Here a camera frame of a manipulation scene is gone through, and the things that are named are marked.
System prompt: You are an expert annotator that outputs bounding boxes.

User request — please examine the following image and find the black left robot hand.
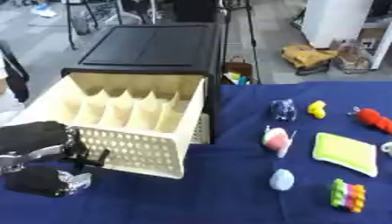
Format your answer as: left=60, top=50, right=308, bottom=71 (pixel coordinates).
left=0, top=120, right=95, bottom=198

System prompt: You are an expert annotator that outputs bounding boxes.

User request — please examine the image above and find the black drawer handle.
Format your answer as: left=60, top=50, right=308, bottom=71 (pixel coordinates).
left=70, top=148, right=112, bottom=172

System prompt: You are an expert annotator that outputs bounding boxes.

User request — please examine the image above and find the pale compartment drawer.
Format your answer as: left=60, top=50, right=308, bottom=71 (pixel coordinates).
left=3, top=73, right=212, bottom=179

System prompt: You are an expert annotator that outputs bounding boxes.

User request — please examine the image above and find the black metal stand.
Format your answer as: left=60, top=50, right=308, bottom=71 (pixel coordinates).
left=64, top=0, right=126, bottom=51

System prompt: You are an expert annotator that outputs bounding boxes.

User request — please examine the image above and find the person's foot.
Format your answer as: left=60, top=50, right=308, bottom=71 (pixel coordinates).
left=29, top=2, right=59, bottom=18

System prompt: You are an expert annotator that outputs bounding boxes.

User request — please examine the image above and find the black cabinet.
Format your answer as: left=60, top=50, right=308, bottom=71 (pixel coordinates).
left=59, top=23, right=224, bottom=145

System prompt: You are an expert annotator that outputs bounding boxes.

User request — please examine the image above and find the brown bag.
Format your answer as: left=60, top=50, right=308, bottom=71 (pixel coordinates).
left=221, top=55, right=256, bottom=86

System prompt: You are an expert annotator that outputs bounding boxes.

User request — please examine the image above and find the black tripod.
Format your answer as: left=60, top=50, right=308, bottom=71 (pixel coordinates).
left=220, top=0, right=263, bottom=85

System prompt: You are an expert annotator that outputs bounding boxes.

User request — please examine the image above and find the pink and white toy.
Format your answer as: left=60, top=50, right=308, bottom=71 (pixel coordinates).
left=260, top=124, right=300, bottom=159

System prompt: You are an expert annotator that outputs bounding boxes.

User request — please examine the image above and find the blue toy elephant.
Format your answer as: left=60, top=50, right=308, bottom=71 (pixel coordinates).
left=269, top=98, right=299, bottom=123

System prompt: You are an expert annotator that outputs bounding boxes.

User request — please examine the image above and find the light blue ball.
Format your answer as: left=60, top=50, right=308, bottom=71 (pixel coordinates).
left=268, top=168, right=298, bottom=192

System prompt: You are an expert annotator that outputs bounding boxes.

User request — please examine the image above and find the yellow bag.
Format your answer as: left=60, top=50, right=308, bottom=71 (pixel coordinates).
left=280, top=44, right=340, bottom=77

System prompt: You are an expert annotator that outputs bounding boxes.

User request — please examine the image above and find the yellow toy duck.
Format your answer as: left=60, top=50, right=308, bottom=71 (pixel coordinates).
left=306, top=100, right=328, bottom=120

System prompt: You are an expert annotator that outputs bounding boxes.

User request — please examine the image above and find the yellow green sponge pad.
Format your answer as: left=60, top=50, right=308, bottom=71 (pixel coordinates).
left=311, top=132, right=380, bottom=179

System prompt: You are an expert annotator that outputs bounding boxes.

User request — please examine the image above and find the rainbow striped block toy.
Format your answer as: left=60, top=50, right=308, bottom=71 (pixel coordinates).
left=329, top=178, right=368, bottom=214

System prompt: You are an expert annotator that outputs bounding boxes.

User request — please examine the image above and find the white pillar cabinet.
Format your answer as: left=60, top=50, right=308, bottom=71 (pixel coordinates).
left=300, top=0, right=375, bottom=49

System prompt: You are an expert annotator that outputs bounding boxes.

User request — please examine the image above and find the grey basket bag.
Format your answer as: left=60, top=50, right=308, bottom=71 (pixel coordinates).
left=329, top=39, right=373, bottom=74

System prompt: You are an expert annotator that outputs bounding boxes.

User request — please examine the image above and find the red soft toy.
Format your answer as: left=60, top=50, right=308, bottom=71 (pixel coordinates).
left=347, top=106, right=392, bottom=136

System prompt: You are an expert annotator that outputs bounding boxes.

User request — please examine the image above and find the white small object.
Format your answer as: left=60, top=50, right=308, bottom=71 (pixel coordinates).
left=378, top=141, right=392, bottom=158

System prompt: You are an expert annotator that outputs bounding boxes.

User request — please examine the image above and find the white shelf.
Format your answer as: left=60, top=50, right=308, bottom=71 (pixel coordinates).
left=356, top=19, right=392, bottom=71

